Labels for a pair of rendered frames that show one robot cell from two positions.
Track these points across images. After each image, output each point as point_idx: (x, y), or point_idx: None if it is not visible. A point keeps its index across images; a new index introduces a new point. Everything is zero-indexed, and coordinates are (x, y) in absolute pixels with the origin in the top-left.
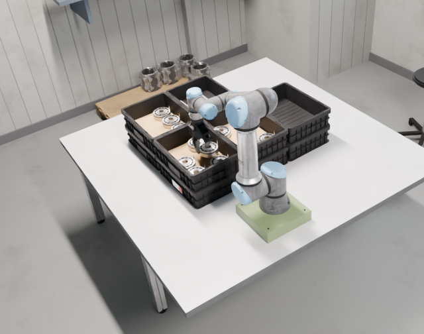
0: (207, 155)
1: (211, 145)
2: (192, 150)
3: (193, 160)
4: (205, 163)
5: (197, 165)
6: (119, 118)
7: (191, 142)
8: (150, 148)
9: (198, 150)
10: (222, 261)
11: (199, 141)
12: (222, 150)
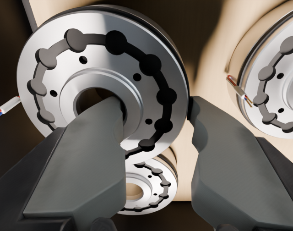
0: (154, 25)
1: (67, 103)
2: (172, 157)
3: (268, 62)
4: (179, 23)
5: (229, 35)
6: None
7: (158, 196)
8: None
9: (213, 110)
10: None
11: (225, 198)
12: (13, 41)
